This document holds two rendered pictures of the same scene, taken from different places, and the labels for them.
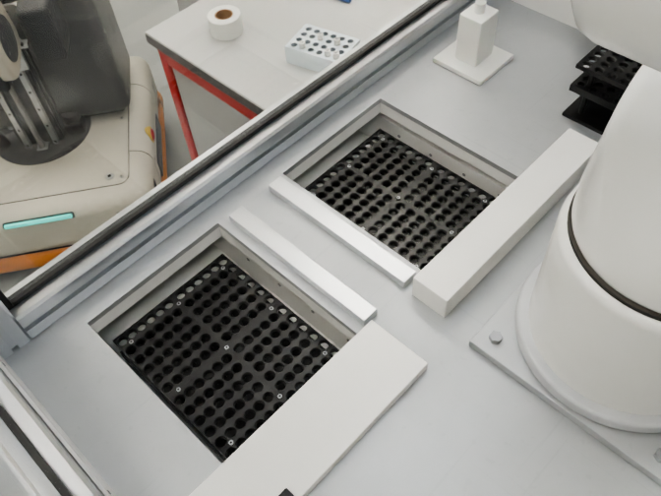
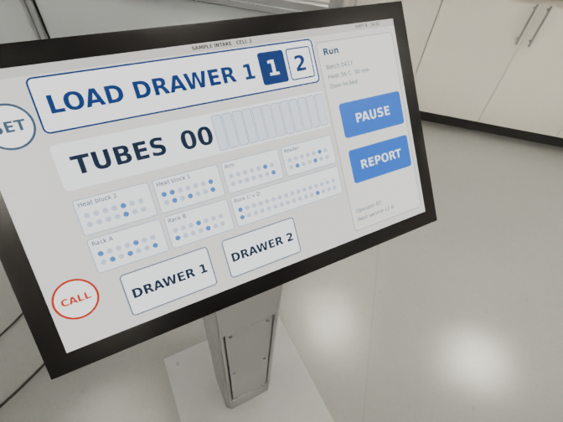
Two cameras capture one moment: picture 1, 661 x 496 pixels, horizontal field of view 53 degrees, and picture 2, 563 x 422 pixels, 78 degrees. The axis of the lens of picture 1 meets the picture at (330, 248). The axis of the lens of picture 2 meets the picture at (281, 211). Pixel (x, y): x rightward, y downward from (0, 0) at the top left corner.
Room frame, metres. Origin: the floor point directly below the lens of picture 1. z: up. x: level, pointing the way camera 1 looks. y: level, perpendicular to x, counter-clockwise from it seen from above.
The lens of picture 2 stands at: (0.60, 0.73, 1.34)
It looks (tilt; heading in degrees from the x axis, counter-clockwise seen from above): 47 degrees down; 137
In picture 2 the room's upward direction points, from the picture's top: 6 degrees clockwise
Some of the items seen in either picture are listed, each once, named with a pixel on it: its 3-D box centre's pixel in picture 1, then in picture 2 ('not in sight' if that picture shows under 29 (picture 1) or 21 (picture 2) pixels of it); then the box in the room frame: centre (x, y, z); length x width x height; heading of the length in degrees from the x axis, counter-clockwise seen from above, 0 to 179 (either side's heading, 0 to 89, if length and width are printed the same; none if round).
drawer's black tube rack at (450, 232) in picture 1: (397, 213); not in sight; (0.61, -0.10, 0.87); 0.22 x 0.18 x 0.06; 42
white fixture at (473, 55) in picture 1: (476, 31); not in sight; (0.83, -0.24, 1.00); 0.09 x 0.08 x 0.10; 42
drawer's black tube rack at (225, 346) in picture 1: (231, 359); not in sight; (0.40, 0.13, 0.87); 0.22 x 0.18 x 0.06; 42
